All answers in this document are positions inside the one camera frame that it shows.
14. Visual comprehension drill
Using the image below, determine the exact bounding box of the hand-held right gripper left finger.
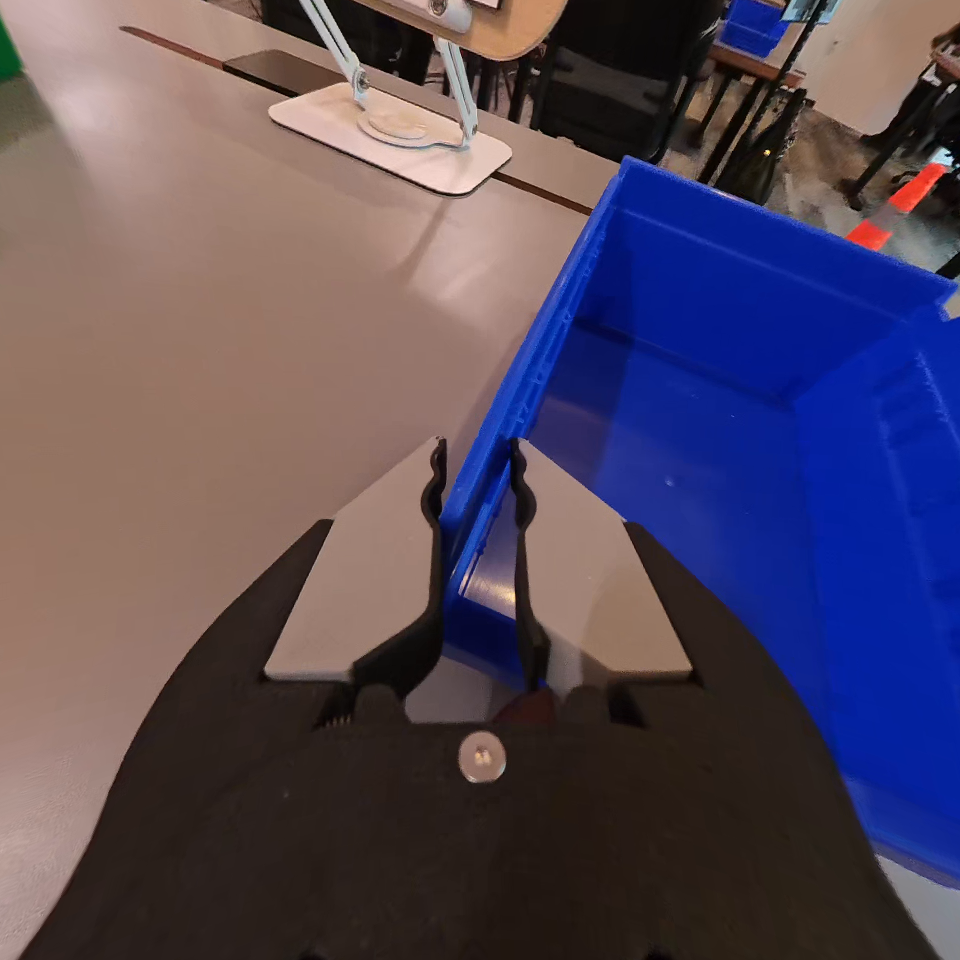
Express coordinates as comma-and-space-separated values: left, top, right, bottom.
263, 435, 450, 705

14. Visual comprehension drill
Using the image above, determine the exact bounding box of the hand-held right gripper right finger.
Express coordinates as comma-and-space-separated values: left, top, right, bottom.
510, 437, 695, 696

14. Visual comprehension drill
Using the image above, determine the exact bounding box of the blue plastic bin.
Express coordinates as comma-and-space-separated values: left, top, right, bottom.
438, 155, 960, 891
722, 0, 794, 60

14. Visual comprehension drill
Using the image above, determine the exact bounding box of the white folding stand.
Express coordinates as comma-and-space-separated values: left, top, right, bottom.
267, 0, 514, 198

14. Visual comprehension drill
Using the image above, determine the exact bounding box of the black bag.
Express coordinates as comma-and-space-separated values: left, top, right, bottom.
714, 87, 809, 206

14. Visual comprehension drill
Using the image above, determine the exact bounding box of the orange traffic cone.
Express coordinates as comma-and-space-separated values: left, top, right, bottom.
845, 162, 949, 251

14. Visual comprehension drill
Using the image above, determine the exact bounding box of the black office chair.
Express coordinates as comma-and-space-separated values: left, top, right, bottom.
534, 0, 727, 164

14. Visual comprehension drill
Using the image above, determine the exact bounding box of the black rectangular pad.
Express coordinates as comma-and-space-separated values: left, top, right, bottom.
222, 49, 340, 99

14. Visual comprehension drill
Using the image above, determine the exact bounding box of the office desk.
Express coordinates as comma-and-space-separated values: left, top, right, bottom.
701, 41, 834, 185

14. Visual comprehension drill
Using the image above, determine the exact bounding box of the wooden display board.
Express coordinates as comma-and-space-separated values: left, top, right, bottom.
351, 0, 570, 63

